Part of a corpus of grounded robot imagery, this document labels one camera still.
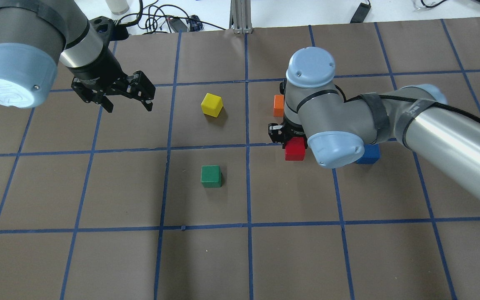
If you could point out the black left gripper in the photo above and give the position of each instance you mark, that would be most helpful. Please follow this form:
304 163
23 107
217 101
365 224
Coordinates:
98 71

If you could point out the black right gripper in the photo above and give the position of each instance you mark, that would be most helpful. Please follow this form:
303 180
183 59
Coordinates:
277 133

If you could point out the red wooden block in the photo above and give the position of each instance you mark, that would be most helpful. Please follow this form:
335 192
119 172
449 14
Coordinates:
295 149

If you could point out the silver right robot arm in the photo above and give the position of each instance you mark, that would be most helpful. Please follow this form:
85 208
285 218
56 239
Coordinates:
337 129

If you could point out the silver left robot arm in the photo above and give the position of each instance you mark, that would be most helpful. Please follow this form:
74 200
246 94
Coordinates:
37 35

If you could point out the orange wooden block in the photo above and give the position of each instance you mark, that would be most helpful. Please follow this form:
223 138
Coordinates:
278 106

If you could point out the yellow wooden block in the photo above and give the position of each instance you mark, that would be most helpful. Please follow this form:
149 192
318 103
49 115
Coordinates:
212 105

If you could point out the green wooden block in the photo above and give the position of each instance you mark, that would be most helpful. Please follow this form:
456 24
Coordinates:
211 176

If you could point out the blue wooden block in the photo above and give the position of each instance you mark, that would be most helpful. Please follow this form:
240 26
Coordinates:
371 155

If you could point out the white cylinder bottle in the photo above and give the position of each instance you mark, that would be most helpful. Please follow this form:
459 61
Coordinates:
118 7

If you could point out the black power adapter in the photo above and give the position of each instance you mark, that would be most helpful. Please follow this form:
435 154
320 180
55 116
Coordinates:
361 12

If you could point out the aluminium frame post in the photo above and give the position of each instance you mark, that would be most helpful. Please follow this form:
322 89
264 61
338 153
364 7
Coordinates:
240 20

